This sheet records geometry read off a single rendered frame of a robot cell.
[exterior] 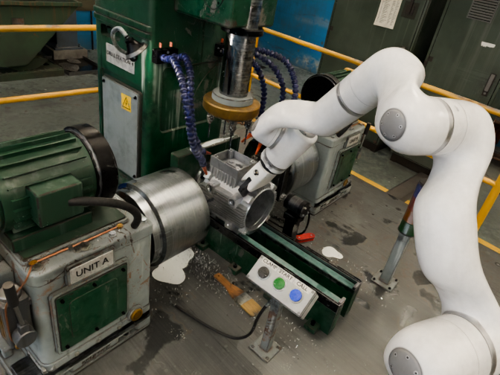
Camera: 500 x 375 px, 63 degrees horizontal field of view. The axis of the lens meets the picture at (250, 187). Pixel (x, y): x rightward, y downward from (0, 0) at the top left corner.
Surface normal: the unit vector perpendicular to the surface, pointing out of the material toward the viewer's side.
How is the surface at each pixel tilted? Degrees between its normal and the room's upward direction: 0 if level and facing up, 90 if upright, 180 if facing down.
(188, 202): 43
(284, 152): 104
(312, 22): 90
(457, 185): 30
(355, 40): 90
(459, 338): 10
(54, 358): 90
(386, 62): 59
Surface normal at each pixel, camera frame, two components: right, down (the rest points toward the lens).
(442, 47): -0.70, 0.27
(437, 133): 0.41, 0.44
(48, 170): 0.67, -0.21
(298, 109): -0.24, -0.54
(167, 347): 0.16, -0.84
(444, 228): -0.46, 0.03
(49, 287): 0.75, 0.44
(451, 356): 0.26, -0.50
